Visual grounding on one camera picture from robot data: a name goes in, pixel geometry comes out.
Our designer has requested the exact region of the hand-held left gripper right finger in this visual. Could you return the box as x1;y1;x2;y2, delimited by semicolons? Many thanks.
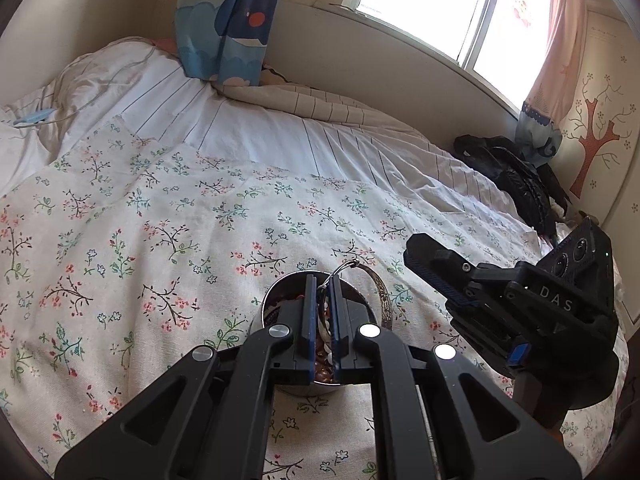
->
327;276;583;480

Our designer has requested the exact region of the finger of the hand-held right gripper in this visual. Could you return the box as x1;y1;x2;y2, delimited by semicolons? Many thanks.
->
446;305;522;372
404;234;512;308

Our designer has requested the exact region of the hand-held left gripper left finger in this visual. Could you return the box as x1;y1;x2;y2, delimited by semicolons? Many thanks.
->
54;275;318;480

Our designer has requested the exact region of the round metal tin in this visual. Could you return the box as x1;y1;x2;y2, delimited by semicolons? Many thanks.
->
248;270;396;398

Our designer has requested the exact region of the amber bead bracelet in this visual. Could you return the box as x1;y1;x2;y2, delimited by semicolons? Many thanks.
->
314;331;337;384

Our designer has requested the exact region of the silver bangle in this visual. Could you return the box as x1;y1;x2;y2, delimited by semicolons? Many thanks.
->
320;258;397;333

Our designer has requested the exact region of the black jacket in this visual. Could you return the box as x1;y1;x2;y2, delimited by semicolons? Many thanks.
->
454;134;571;238

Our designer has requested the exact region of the floral bedsheet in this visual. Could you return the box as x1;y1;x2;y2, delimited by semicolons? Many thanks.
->
0;120;626;480

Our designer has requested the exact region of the white striped duvet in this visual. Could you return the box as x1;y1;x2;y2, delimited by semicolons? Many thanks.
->
0;35;531;221

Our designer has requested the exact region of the wardrobe door with tree picture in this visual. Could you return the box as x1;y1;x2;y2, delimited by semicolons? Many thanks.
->
555;7;640;231

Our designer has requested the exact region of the beige striped quilt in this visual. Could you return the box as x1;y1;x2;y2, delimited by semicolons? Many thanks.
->
215;65;416;131

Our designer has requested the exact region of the pink curtain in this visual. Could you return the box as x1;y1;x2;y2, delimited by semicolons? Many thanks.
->
517;0;593;168

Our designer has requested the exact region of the window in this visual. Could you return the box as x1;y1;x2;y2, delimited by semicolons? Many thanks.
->
345;0;556;111

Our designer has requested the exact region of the blue printed curtain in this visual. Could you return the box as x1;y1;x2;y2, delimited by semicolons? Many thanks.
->
175;0;292;86

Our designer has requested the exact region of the small blue device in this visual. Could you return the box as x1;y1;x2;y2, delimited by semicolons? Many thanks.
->
12;109;56;127

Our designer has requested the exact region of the white cable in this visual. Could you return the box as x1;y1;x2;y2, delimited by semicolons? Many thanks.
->
45;45;156;121

